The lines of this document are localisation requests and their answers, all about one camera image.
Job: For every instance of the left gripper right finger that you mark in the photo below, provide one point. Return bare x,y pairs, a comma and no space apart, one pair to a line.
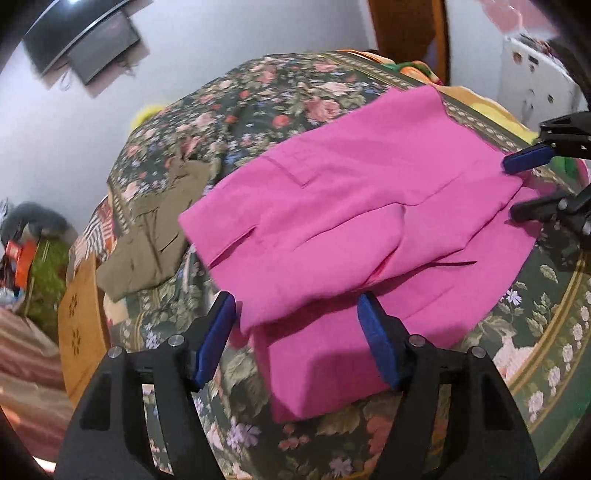
486,436

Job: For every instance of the yellow foam headboard arch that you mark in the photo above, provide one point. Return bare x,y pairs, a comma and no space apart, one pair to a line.
144,115

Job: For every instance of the green fabric storage box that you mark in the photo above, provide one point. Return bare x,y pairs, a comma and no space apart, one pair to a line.
47,285

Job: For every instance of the pink pants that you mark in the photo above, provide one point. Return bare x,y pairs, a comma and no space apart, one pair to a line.
394,198

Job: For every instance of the striped blanket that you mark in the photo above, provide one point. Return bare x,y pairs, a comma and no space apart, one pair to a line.
97,239

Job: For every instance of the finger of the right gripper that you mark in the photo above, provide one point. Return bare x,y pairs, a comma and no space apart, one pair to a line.
526,159
542,209

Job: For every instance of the pink striped curtain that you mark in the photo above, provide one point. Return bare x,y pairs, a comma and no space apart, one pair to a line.
33,395

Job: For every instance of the olive green shorts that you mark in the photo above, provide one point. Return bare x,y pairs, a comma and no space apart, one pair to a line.
151,251

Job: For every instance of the floral bedspread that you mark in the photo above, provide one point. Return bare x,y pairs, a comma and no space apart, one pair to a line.
537,334

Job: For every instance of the wooden folding lap desk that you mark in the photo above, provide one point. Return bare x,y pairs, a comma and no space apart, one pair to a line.
82,331

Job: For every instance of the wooden door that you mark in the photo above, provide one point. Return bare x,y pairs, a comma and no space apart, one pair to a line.
409,30

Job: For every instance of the grey plush toy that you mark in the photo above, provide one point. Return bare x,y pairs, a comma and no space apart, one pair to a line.
34,217

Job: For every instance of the wall-mounted black television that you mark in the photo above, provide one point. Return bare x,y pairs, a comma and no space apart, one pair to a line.
61,25

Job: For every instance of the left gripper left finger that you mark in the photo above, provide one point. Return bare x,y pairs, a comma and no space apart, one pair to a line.
107,437

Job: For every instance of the orange box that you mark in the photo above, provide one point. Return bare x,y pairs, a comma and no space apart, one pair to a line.
21,256

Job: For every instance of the small wall monitor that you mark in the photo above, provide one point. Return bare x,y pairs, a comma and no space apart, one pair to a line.
100,46

